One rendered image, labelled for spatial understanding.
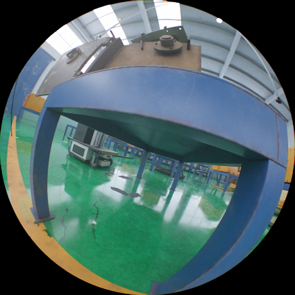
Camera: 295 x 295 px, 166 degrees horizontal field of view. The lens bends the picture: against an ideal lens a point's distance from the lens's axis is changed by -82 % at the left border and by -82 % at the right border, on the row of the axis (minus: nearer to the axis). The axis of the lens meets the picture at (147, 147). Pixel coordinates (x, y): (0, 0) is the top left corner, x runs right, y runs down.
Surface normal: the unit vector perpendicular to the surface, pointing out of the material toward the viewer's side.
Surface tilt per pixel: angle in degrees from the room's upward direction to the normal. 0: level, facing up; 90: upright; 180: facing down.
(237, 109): 90
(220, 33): 180
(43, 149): 90
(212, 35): 180
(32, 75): 90
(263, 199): 90
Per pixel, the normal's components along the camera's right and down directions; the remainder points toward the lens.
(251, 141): -0.23, -0.13
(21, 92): 0.93, 0.28
